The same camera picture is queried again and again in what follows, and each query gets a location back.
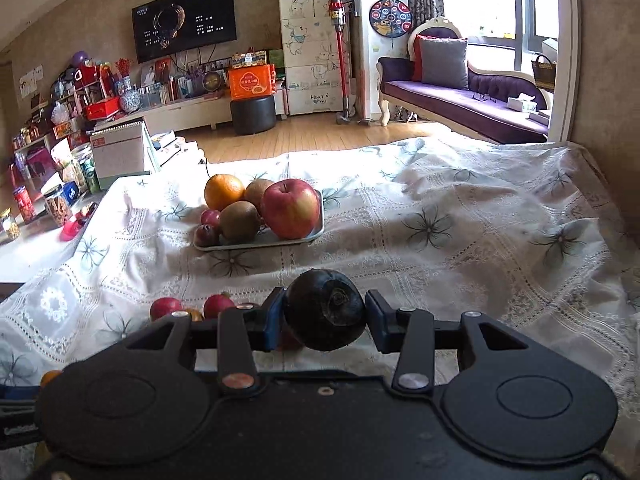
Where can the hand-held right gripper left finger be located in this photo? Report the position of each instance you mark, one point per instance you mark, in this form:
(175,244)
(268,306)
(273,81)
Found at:
(276,317)

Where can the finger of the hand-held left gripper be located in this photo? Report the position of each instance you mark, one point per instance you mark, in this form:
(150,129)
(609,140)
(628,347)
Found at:
(20,393)

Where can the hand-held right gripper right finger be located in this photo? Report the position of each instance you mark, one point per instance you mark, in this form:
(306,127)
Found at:
(376,320)

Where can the dark purple round fruit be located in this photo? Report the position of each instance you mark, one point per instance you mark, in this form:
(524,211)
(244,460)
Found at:
(325,310)

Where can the small orange round fruit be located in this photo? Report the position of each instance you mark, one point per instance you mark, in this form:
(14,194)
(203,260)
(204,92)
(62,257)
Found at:
(50,377)
(194,315)

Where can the small red round fruit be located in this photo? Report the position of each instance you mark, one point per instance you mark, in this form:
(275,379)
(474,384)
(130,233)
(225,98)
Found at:
(166,307)
(218,305)

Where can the white rectangular tray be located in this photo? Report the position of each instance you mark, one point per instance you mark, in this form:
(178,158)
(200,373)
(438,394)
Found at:
(280,243)

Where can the brown kiwi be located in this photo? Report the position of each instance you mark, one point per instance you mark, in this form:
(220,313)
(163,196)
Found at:
(240,221)
(256,192)

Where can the small dark red plum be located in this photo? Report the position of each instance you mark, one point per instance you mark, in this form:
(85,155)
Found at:
(210,217)
(206,235)

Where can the large red apple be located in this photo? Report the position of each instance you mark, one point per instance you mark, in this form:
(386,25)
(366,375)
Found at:
(291,208)

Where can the white lace floral tablecloth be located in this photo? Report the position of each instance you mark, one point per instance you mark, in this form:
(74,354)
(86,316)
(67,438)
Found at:
(450,220)

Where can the large orange with stem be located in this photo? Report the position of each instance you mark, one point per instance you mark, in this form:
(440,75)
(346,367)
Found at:
(223,191)

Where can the glass jar with nuts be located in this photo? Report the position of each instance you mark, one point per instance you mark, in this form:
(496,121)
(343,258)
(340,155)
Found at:
(9,226)

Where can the red tin can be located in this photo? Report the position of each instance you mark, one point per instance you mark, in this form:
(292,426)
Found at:
(24,205)

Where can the patterned snack cup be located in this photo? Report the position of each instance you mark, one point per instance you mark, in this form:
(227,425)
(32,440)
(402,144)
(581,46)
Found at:
(58,208)

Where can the black round ottoman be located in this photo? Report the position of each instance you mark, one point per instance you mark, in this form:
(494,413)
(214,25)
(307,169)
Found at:
(253,116)

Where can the white television console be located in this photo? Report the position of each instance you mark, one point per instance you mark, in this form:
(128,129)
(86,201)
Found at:
(200,110)

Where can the desk calendar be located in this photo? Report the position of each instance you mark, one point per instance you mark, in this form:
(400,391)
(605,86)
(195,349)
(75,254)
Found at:
(122,152)

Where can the green drink can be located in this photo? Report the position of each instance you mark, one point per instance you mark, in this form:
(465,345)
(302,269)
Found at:
(90,175)

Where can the purple chaise sofa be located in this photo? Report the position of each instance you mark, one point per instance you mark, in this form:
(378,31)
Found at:
(450,102)

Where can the orange gift box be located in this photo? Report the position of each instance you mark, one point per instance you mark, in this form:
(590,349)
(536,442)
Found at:
(251,82)

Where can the orange and blue box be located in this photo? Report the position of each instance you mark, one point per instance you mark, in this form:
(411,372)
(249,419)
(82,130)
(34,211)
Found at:
(248,60)

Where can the white tissue box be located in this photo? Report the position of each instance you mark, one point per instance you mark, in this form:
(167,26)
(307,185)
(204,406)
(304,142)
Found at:
(521,104)

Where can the red cushion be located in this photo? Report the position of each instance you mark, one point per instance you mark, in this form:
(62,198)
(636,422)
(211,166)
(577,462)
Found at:
(416,60)

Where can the blue and white vase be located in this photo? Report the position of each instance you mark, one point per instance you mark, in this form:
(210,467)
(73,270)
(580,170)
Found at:
(129,97)

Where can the grey cushion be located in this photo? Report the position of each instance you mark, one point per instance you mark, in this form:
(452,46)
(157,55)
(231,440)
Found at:
(444,64)

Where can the white cartoon-print drawer cabinet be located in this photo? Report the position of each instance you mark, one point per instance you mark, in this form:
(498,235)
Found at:
(312,55)

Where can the red flat box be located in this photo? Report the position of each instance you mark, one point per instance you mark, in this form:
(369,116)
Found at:
(103,108)

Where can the red stick vacuum cleaner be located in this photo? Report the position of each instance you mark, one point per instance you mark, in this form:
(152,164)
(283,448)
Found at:
(339,35)

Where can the dark wicker basket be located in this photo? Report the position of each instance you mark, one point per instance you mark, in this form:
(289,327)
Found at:
(543,75)

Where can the round colourful dartboard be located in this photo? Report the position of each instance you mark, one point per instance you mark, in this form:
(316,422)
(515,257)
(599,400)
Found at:
(390,19)

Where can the wall-mounted flat television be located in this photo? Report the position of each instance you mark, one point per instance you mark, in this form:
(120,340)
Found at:
(184,21)

